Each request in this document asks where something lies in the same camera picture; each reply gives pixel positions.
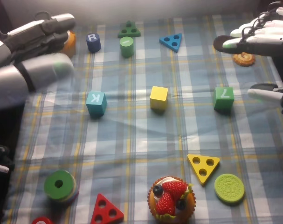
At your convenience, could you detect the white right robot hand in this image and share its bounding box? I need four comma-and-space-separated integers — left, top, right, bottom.
0, 12, 76, 110

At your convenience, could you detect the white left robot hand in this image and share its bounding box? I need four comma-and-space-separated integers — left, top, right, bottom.
221, 0, 283, 115

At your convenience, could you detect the teal letter K cube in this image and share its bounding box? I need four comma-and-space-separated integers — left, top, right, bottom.
85, 91, 108, 118

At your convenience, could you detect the green number 7 cube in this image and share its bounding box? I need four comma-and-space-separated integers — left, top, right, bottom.
213, 87, 235, 112

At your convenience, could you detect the yellow round toy biscuit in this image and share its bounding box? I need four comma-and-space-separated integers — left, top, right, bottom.
232, 52, 256, 68

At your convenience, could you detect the orange toy cupcake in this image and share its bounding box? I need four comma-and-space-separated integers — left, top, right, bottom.
62, 30, 76, 58

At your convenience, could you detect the navy letter R cylinder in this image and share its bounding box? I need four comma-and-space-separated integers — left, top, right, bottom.
86, 32, 102, 53

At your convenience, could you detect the green cylinder with dash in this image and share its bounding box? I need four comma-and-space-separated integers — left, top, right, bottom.
119, 36, 135, 58

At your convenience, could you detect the green three-hole triangle block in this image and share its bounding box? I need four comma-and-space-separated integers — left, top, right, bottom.
117, 20, 141, 39

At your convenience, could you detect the blue three-hole triangle block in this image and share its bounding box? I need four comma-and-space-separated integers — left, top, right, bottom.
159, 33, 183, 53

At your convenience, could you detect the blue plaid tablecloth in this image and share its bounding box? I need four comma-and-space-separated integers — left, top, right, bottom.
2, 15, 283, 224

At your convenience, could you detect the yellow wooden cube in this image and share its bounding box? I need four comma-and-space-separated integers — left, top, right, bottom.
150, 86, 169, 110

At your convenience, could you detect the red cylinder block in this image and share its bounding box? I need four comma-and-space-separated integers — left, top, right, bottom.
31, 216, 54, 224

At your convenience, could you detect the yellow three-hole triangle block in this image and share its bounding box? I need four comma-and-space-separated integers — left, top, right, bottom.
187, 154, 221, 186

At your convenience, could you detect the green sandwich cookie toy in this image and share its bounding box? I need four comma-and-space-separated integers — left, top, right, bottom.
214, 174, 245, 205

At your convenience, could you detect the red three-hole triangle block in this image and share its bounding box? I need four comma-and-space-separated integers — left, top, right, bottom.
90, 193, 124, 224

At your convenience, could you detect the strawberry toy cupcake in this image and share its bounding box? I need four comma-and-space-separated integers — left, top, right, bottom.
147, 176, 196, 221

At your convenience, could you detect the black bracket with white bar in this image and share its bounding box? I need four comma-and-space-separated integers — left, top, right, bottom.
0, 144, 15, 175

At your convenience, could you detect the ring stack with green ring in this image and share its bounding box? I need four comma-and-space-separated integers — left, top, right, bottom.
43, 169, 79, 204

